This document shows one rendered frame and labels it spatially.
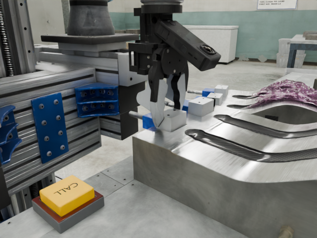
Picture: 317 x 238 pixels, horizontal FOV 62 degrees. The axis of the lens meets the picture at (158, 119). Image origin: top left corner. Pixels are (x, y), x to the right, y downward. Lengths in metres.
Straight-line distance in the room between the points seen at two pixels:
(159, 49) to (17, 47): 0.48
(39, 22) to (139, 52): 5.81
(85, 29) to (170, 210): 0.60
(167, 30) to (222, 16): 7.51
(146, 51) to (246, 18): 7.37
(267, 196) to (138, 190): 0.22
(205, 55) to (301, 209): 0.24
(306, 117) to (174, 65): 0.36
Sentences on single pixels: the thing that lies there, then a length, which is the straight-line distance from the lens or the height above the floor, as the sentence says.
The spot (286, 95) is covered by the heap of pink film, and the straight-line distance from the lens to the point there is 0.73.
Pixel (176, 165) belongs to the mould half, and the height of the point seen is 0.87.
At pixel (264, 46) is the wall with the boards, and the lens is 7.75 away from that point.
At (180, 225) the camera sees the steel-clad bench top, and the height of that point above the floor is 0.80.
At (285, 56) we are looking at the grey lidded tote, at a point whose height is 0.26.
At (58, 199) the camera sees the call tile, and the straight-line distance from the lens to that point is 0.43.
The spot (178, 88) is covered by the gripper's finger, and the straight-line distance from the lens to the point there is 0.50.
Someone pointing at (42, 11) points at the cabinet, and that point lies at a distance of 6.33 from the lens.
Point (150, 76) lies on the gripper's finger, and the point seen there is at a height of 0.99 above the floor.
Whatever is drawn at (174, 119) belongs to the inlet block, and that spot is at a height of 0.91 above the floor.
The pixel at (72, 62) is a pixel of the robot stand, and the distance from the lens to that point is 0.91.
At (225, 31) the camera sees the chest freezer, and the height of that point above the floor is 0.81.
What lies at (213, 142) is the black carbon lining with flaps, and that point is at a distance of 0.47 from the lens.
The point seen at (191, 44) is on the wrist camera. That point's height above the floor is 1.05.
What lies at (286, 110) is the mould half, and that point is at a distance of 0.70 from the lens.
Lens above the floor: 1.08
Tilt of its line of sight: 21 degrees down
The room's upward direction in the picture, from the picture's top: straight up
